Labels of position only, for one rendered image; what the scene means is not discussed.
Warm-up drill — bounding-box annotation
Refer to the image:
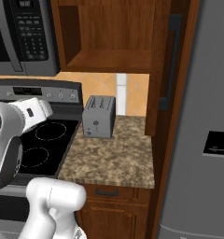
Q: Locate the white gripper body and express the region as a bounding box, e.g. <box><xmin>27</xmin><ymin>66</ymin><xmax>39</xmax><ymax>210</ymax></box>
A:
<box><xmin>34</xmin><ymin>97</ymin><xmax>54</xmax><ymax>121</ymax></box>

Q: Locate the wooden cabinet door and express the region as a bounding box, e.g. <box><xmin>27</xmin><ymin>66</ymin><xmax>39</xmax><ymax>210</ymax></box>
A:
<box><xmin>144</xmin><ymin>0</ymin><xmax>192</xmax><ymax>138</ymax></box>

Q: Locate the black and grey stove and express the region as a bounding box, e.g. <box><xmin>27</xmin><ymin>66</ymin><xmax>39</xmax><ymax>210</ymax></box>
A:
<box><xmin>0</xmin><ymin>77</ymin><xmax>85</xmax><ymax>239</ymax></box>

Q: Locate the grey toaster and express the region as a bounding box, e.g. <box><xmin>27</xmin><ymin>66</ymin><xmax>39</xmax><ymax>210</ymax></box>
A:
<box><xmin>81</xmin><ymin>94</ymin><xmax>117</xmax><ymax>139</ymax></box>

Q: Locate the grey microwave oven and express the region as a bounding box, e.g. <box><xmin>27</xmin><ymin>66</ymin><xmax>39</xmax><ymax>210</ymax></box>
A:
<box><xmin>0</xmin><ymin>0</ymin><xmax>62</xmax><ymax>77</ymax></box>

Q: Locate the wooden drawer front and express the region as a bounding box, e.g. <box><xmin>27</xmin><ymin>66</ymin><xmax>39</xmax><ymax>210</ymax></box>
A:
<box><xmin>80</xmin><ymin>182</ymin><xmax>153</xmax><ymax>205</ymax></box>

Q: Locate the wooden base cupboard door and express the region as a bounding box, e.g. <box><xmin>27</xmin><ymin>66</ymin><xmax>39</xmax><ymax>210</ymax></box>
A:
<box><xmin>76</xmin><ymin>201</ymin><xmax>149</xmax><ymax>239</ymax></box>

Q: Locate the tall wooden side panel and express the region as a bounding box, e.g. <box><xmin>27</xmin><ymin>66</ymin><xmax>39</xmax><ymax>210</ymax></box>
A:
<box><xmin>147</xmin><ymin>0</ymin><xmax>202</xmax><ymax>239</ymax></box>

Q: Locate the grey fridge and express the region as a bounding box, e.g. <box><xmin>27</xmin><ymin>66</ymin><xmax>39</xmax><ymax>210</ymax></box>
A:
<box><xmin>156</xmin><ymin>0</ymin><xmax>224</xmax><ymax>239</ymax></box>

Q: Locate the white wall outlet strip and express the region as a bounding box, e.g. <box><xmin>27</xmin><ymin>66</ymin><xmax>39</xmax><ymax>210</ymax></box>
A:
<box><xmin>116</xmin><ymin>73</ymin><xmax>128</xmax><ymax>117</ymax></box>

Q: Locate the grey microwave handle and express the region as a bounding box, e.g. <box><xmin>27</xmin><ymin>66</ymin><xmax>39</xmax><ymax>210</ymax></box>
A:
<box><xmin>1</xmin><ymin>0</ymin><xmax>27</xmax><ymax>75</ymax></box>

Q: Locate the open wooden wall cabinet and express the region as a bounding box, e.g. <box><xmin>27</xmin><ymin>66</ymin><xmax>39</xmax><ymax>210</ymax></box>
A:
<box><xmin>49</xmin><ymin>0</ymin><xmax>156</xmax><ymax>75</ymax></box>

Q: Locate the dark drawer handle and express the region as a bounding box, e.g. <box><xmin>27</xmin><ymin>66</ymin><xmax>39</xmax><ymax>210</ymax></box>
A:
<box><xmin>94</xmin><ymin>188</ymin><xmax>119</xmax><ymax>197</ymax></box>

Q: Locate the dark cabinet door handle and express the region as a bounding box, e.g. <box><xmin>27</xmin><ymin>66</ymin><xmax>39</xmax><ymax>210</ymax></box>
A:
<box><xmin>158</xmin><ymin>13</ymin><xmax>184</xmax><ymax>112</ymax></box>

